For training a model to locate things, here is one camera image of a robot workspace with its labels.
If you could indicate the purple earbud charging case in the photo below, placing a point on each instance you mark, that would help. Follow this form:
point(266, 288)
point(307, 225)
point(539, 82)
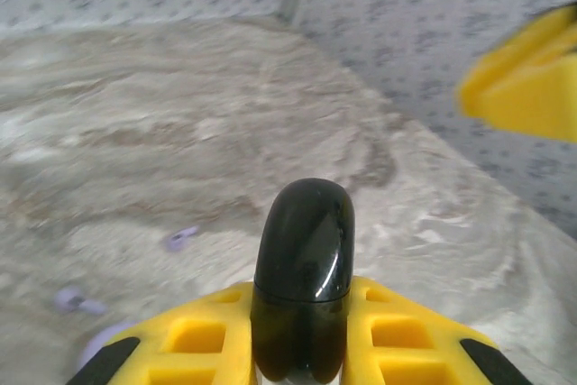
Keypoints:
point(97, 344)

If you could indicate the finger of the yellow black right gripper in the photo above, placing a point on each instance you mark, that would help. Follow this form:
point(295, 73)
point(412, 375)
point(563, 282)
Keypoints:
point(527, 101)
point(536, 47)

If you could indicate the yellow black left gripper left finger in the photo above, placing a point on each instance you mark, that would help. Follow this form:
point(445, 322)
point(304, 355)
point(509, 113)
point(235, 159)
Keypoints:
point(239, 335)

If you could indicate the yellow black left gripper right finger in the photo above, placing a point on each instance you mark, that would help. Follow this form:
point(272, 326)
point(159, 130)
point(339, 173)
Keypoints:
point(356, 340)

